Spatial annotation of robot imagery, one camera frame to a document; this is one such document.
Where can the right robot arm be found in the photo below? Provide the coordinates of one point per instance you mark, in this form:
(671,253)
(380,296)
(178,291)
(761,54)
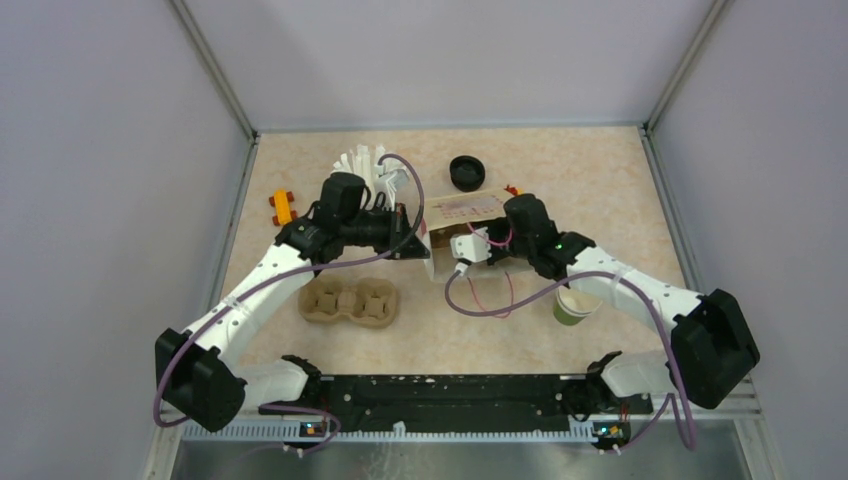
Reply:
(707,346)

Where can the red green toy car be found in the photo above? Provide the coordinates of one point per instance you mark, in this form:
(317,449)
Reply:
(513,190)

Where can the orange red toy car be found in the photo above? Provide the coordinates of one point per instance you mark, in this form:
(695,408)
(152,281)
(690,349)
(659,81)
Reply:
(281,200)

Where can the brown cardboard cup carrier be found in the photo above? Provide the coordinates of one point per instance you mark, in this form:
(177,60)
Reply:
(369,302)

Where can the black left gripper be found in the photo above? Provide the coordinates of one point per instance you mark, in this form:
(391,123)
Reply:
(400,226)

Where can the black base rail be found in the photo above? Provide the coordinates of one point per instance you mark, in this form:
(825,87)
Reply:
(519,403)

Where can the beige pink cake bag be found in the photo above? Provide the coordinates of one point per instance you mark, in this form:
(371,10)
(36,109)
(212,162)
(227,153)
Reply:
(459,214)

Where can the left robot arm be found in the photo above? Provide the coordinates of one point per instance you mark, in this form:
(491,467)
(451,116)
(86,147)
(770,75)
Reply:
(197,369)

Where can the white wrapped straws bundle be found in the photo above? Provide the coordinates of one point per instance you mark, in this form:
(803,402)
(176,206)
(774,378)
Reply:
(364,161)

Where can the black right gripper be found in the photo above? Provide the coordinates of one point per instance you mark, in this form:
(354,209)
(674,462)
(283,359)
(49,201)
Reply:
(493,227)

